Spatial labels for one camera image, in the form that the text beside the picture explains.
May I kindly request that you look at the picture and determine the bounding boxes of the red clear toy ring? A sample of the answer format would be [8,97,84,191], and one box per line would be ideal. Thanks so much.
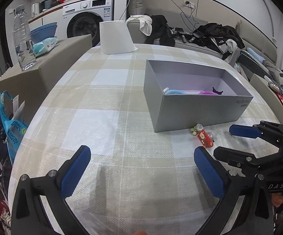
[190,123,215,149]

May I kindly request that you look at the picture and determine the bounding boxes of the purple plastic bangle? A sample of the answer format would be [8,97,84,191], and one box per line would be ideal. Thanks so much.
[199,91,219,96]

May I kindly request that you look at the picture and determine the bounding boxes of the blue shopping bag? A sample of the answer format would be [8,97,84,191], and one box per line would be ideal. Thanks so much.
[0,91,28,165]

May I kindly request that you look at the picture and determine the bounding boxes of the grey phone box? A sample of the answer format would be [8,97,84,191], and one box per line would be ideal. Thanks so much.
[144,60,253,132]

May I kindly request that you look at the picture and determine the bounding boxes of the blue bangle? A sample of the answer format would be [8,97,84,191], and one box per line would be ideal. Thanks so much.
[163,88,187,96]

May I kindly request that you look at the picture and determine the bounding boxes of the grey sofa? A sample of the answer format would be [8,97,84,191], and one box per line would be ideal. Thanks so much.
[126,0,278,79]

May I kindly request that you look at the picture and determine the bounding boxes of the black white jacket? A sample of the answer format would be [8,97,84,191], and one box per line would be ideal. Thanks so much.
[192,23,245,62]

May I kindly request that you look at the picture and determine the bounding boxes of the grey low cabinet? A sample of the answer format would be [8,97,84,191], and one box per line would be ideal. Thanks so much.
[0,34,93,124]

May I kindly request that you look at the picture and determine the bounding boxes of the black jacket pile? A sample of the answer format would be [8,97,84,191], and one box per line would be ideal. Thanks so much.
[145,15,176,47]

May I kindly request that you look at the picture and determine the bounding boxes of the clear plastic water bottle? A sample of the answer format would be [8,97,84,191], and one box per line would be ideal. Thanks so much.
[13,5,36,71]

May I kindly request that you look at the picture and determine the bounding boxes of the wet wipes pack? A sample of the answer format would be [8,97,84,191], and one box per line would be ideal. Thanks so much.
[33,37,58,57]

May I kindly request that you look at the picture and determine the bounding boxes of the white cloth garment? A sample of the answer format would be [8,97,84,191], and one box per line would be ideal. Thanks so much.
[126,15,153,36]

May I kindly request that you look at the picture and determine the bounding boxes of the blue plastic basin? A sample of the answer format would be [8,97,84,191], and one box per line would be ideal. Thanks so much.
[30,22,57,44]

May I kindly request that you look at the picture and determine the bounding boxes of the white paper roll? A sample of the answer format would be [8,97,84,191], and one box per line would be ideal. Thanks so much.
[99,20,138,55]

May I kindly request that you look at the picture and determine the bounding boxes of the grey cushion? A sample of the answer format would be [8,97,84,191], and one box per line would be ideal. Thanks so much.
[128,0,146,16]

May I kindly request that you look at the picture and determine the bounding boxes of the white washing machine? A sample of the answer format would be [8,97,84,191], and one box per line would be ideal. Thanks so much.
[57,0,114,47]

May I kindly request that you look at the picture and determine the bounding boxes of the white kettle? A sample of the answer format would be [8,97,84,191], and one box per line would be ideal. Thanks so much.
[31,3,40,18]

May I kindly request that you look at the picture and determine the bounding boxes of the wall power socket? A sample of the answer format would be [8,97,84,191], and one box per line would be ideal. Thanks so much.
[183,1,195,9]

